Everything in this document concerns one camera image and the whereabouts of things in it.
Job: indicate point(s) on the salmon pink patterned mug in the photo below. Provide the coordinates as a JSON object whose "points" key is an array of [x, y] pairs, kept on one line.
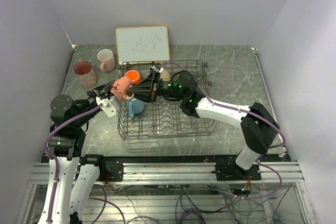
{"points": [[120, 89]]}

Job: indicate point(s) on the orange mug black handle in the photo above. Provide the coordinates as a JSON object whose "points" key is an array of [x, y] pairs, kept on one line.
{"points": [[134, 76]]}

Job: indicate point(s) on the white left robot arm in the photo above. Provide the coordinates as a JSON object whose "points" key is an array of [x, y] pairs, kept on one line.
{"points": [[71, 176]]}

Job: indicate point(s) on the white board with wooden frame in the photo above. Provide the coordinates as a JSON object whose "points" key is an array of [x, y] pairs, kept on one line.
{"points": [[142, 43]]}

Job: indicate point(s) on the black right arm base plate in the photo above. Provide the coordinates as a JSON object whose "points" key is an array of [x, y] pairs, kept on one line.
{"points": [[231, 172]]}

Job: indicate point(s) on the metal wire dish rack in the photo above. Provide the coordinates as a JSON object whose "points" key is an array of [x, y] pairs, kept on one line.
{"points": [[164, 118]]}

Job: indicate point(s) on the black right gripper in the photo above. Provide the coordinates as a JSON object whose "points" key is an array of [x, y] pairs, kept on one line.
{"points": [[143, 91]]}

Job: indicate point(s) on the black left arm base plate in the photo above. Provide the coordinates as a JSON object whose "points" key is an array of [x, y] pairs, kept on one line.
{"points": [[109, 169]]}

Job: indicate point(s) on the beige brown mug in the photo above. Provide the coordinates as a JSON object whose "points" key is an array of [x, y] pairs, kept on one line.
{"points": [[165, 75]]}

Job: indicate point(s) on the light blue mug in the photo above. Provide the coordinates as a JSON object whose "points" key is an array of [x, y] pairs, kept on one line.
{"points": [[135, 106]]}

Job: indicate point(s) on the light pink faceted mug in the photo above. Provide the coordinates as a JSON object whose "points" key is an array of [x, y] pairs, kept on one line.
{"points": [[106, 58]]}

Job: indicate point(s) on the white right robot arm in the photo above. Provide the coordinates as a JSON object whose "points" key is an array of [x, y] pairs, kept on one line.
{"points": [[258, 126]]}

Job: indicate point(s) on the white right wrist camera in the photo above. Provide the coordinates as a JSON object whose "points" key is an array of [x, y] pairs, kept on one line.
{"points": [[157, 67]]}

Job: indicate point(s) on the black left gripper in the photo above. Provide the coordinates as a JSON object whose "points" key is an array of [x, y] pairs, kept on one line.
{"points": [[106, 88]]}

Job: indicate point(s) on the aluminium rail frame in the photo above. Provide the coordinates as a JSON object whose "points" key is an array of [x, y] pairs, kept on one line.
{"points": [[201, 173]]}

